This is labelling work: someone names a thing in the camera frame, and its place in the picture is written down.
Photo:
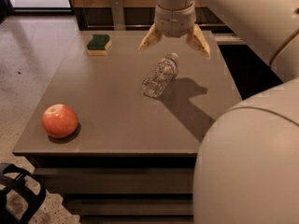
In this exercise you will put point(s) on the green and yellow sponge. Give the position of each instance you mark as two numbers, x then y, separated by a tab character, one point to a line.
99	45

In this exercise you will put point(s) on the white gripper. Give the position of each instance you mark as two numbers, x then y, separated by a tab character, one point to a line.
175	21

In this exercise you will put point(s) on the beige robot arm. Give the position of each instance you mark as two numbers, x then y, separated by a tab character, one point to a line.
247	166

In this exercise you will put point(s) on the clear plastic water bottle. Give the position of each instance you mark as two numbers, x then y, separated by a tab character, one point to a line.
160	76

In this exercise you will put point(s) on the red apple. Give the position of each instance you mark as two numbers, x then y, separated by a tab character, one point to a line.
59	121

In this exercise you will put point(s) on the left metal bracket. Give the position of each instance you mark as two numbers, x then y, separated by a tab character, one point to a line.
117	12

